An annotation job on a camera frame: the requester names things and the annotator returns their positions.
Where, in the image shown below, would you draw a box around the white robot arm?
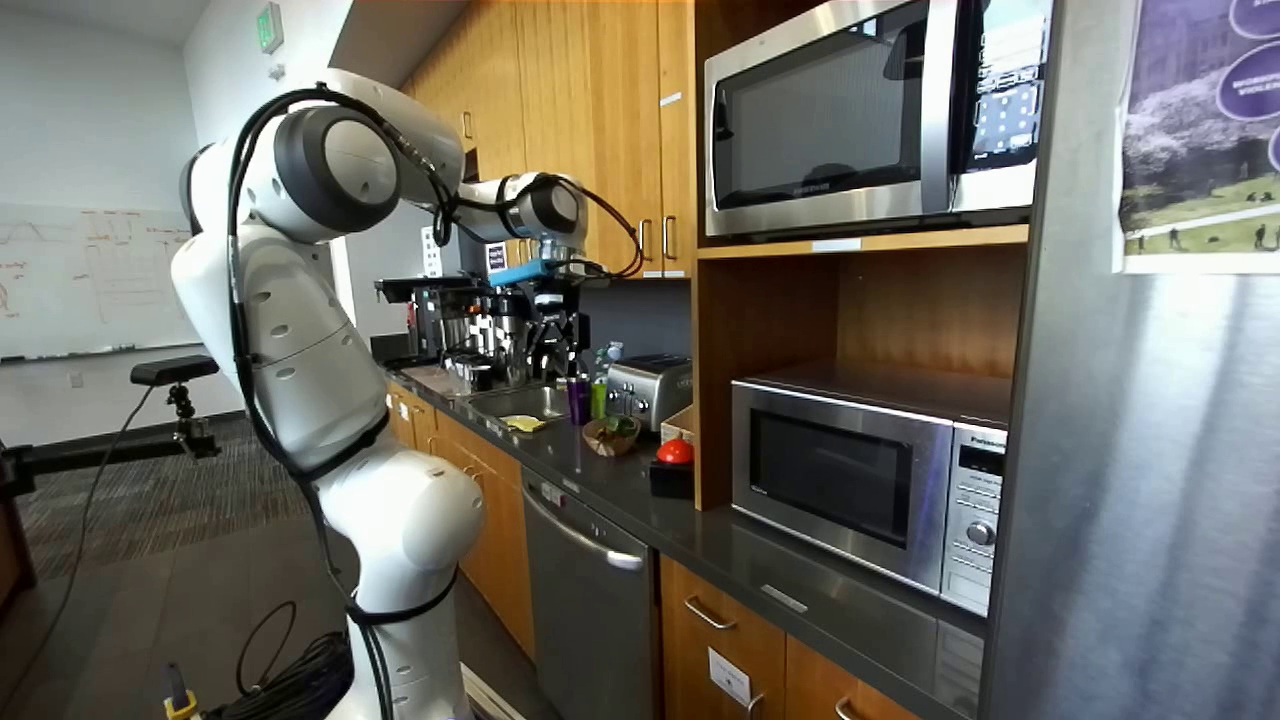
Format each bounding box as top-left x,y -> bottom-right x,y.
172,69 -> 585,720

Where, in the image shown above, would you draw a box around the lower stainless steel microwave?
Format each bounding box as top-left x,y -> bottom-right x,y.
732,373 -> 1011,615

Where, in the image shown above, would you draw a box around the stainless steel microwave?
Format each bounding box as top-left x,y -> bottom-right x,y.
732,373 -> 1011,615
704,0 -> 1053,239

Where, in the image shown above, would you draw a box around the upper stainless steel microwave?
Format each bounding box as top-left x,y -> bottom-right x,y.
704,0 -> 1053,239

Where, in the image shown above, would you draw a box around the stainless steel toaster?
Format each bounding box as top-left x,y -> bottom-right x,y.
609,356 -> 690,431

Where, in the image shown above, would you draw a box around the green cup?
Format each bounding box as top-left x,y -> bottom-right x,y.
593,381 -> 609,421

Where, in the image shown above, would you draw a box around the purple tumbler cup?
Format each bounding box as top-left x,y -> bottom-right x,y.
562,381 -> 593,426

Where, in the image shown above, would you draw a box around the wooden bowl with vegetables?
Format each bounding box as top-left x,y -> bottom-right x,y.
585,415 -> 639,461

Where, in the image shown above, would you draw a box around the yellow sponge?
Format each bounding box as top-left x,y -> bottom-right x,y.
498,411 -> 549,436

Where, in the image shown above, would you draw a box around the black espresso machine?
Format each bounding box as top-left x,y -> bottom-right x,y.
376,274 -> 589,390

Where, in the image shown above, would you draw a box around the stainless steel dishwasher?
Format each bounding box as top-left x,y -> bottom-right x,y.
523,475 -> 661,720

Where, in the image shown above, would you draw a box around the wooden upper cabinets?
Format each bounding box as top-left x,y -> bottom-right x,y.
404,0 -> 695,282

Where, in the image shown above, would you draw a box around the wooden lower cabinet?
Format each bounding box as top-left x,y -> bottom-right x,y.
661,558 -> 915,720

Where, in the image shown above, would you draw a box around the stainless steel refrigerator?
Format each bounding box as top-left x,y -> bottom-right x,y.
978,0 -> 1280,720

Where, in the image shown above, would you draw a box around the poster on refrigerator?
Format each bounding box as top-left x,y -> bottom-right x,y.
1116,0 -> 1280,274

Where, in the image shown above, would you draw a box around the black stool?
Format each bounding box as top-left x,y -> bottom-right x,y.
0,351 -> 221,497

